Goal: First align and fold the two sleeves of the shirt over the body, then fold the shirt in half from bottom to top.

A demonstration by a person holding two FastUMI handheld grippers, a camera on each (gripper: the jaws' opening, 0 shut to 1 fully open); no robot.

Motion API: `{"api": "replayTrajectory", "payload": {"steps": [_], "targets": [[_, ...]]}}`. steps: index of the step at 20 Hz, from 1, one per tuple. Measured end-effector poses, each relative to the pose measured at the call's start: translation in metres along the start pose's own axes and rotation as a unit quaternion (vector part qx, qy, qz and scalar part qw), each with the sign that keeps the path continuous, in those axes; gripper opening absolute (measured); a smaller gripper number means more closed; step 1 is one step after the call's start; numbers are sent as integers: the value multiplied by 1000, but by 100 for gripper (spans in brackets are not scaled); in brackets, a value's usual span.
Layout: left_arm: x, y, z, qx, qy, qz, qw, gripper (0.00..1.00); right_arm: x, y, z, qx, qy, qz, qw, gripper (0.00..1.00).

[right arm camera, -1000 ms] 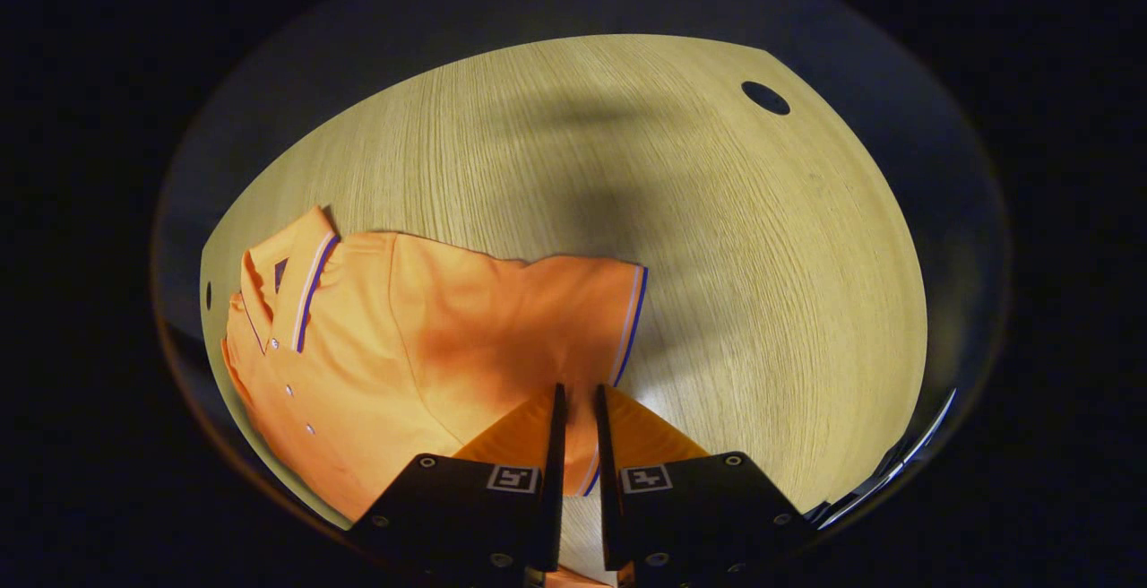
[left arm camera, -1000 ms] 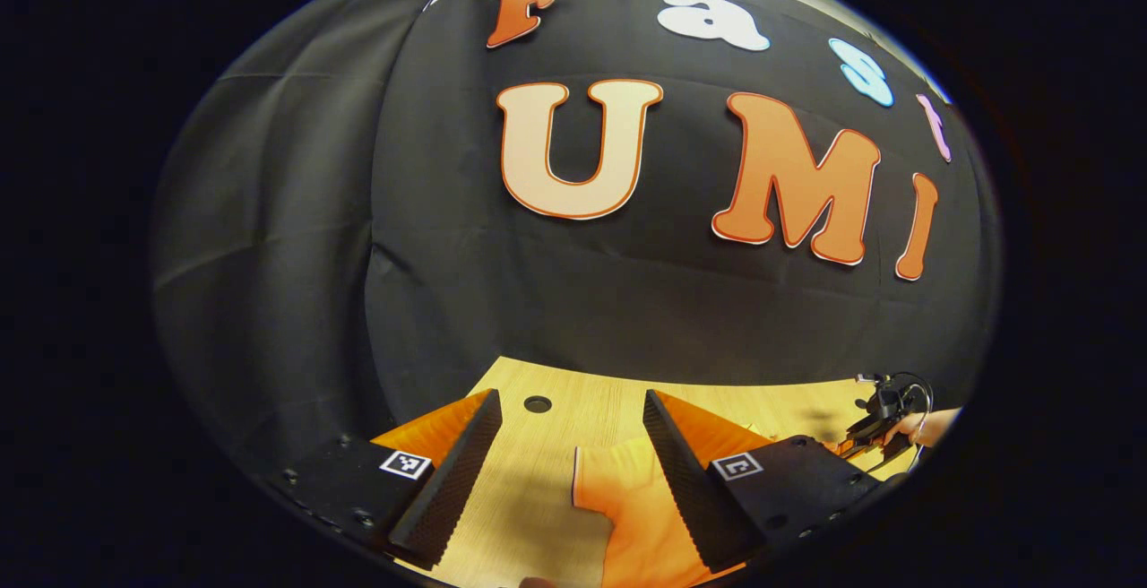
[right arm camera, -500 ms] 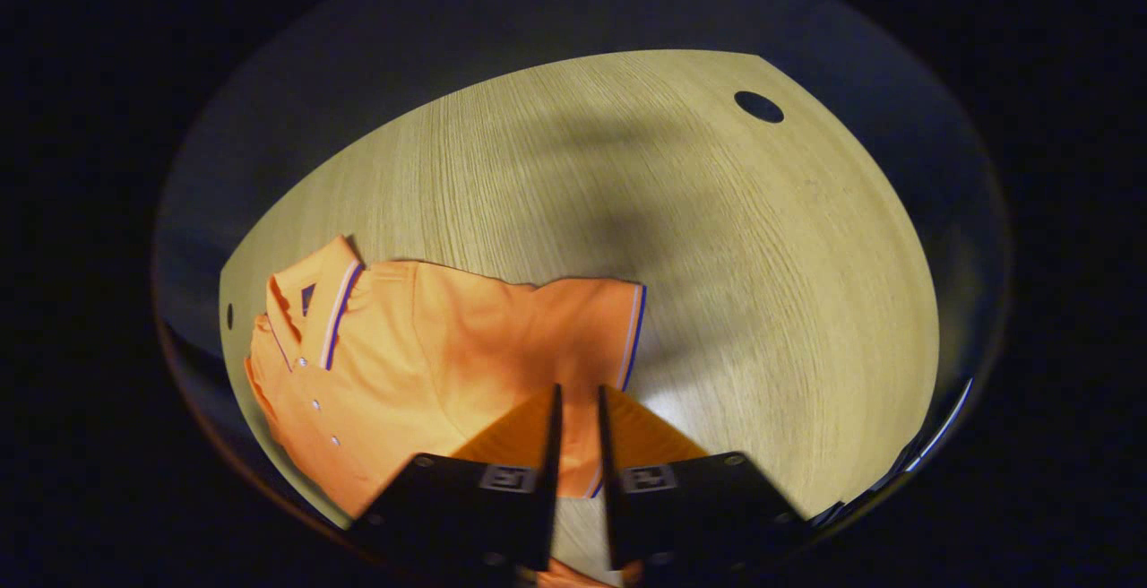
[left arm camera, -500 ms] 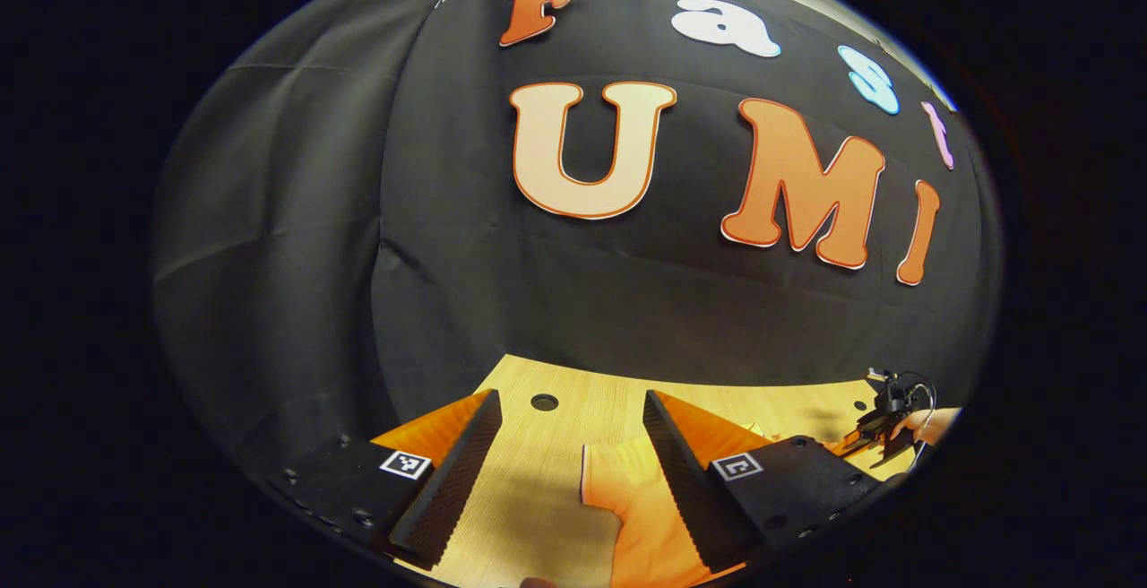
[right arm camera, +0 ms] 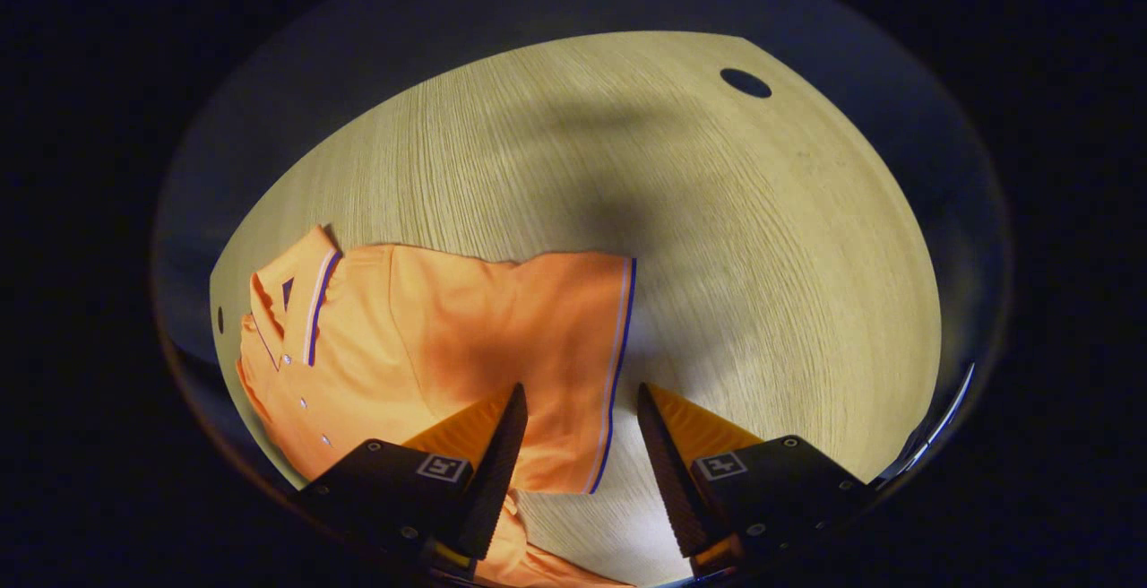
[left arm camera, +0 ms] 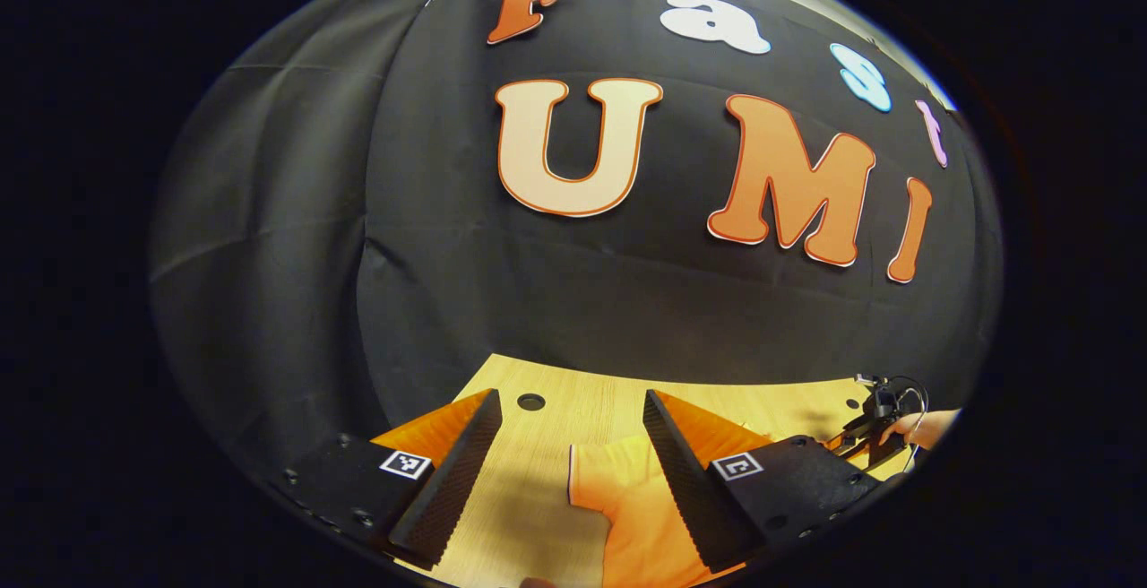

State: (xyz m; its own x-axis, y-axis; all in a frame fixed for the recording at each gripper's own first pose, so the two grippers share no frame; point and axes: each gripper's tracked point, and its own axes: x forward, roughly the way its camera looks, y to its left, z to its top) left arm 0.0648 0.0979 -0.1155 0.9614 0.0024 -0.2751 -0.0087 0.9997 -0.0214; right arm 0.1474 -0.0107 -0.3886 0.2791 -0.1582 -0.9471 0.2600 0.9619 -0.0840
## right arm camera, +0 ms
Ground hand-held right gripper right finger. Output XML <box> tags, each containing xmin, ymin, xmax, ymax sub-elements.
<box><xmin>636</xmin><ymin>382</ymin><xmax>875</xmax><ymax>575</ymax></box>

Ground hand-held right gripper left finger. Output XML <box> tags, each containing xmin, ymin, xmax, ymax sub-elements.
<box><xmin>300</xmin><ymin>382</ymin><xmax>530</xmax><ymax>580</ymax></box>

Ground orange T-shirt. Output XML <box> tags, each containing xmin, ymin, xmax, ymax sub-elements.
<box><xmin>235</xmin><ymin>225</ymin><xmax>639</xmax><ymax>588</ymax></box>

